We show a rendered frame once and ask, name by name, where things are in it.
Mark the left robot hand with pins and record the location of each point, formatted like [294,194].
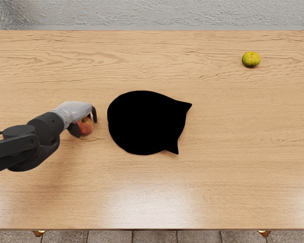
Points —
[71,112]

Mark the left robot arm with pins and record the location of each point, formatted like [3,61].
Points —
[28,141]

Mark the red apple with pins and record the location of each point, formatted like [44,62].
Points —
[86,126]

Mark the green-yellow citrus fruit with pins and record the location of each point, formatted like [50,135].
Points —
[251,59]

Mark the black cat-shaped plate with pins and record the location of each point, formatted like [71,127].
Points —
[144,122]

